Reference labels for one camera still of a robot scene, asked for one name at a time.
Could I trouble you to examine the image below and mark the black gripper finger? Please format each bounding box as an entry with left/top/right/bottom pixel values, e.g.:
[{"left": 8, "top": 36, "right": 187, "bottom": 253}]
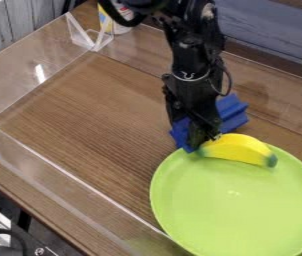
[{"left": 187, "top": 121, "right": 217, "bottom": 150}]

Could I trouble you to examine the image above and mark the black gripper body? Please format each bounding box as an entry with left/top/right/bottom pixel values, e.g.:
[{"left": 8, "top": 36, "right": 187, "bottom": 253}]
[{"left": 162, "top": 73, "right": 222, "bottom": 139}]

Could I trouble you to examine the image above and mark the yellow toy banana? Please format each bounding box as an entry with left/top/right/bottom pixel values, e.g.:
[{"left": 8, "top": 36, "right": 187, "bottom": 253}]
[{"left": 198, "top": 133, "right": 278, "bottom": 168}]

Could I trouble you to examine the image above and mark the blue block object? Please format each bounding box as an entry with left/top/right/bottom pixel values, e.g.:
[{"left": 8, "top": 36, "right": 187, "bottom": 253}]
[{"left": 170, "top": 93, "right": 249, "bottom": 153}]

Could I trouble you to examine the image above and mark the green plate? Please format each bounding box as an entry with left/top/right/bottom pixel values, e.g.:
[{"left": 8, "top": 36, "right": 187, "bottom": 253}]
[{"left": 150, "top": 147, "right": 302, "bottom": 256}]

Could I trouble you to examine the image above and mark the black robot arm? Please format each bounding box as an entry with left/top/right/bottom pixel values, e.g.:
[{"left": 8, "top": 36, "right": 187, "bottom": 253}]
[{"left": 98, "top": 0, "right": 233, "bottom": 152}]

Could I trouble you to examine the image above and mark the white labelled container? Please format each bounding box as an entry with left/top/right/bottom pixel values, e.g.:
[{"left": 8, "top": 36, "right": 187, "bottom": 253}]
[{"left": 98, "top": 0, "right": 134, "bottom": 35}]

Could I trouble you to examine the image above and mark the clear acrylic corner bracket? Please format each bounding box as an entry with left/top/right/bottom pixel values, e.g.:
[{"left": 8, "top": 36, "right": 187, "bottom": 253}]
[{"left": 66, "top": 12, "right": 114, "bottom": 52}]

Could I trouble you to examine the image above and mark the clear acrylic enclosure wall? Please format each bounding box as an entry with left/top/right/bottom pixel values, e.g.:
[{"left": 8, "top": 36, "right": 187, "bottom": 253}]
[{"left": 0, "top": 9, "right": 302, "bottom": 256}]

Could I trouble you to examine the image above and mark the black cable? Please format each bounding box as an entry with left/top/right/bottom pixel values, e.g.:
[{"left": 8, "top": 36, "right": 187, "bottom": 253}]
[{"left": 0, "top": 225, "right": 28, "bottom": 256}]

